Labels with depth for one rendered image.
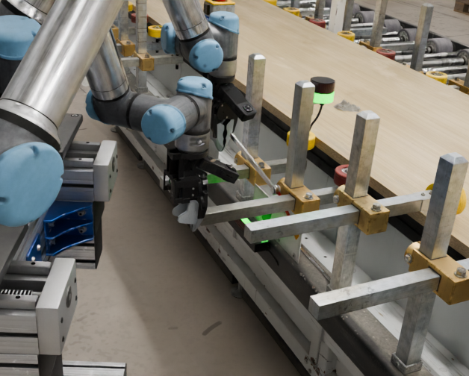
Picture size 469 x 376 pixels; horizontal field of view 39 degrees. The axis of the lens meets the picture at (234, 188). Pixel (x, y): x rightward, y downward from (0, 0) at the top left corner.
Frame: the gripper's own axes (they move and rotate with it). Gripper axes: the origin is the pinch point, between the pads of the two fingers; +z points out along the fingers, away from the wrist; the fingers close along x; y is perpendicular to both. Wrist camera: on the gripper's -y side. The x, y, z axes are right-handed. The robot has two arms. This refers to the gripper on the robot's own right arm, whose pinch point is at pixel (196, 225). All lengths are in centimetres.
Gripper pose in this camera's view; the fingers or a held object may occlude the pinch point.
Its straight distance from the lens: 154.3
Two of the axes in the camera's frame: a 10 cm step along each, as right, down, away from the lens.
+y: -9.0, 1.3, -4.1
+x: 4.2, 4.4, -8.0
